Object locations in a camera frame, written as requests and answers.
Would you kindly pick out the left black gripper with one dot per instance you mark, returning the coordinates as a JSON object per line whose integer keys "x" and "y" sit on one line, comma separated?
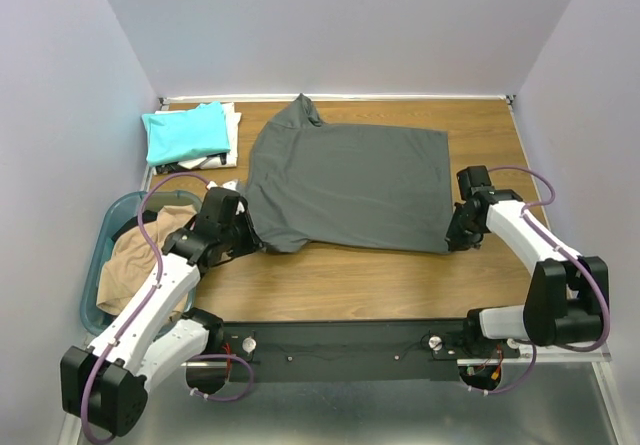
{"x": 251, "y": 244}

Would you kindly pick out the teal plastic bin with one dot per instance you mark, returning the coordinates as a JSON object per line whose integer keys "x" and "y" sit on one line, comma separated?
{"x": 94, "y": 320}

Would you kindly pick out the teal folded t-shirt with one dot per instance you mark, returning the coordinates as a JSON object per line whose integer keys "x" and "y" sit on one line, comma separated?
{"x": 185, "y": 135}

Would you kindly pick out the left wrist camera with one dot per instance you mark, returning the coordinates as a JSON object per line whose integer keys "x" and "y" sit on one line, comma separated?
{"x": 232, "y": 185}

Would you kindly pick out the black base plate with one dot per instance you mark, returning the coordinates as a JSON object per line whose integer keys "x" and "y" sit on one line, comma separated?
{"x": 345, "y": 351}

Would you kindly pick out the white folded t-shirt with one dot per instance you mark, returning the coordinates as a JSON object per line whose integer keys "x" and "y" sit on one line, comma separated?
{"x": 227, "y": 159}

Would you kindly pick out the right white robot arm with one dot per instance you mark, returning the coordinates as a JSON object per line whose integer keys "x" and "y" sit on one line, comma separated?
{"x": 567, "y": 303}

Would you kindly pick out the dark grey t-shirt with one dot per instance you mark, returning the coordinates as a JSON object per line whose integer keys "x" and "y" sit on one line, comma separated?
{"x": 358, "y": 185}

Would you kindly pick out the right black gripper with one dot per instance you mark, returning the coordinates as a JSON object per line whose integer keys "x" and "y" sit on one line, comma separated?
{"x": 457, "y": 241}

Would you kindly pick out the black garment in bin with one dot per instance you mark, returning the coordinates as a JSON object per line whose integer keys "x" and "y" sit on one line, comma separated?
{"x": 130, "y": 225}

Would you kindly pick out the aluminium frame rail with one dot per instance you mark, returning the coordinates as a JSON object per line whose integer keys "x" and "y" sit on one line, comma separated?
{"x": 575, "y": 360}

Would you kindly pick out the beige crumpled t-shirt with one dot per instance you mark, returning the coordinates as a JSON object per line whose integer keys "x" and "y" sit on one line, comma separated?
{"x": 133, "y": 260}

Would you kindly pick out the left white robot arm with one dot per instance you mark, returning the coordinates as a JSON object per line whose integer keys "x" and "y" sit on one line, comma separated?
{"x": 107, "y": 384}

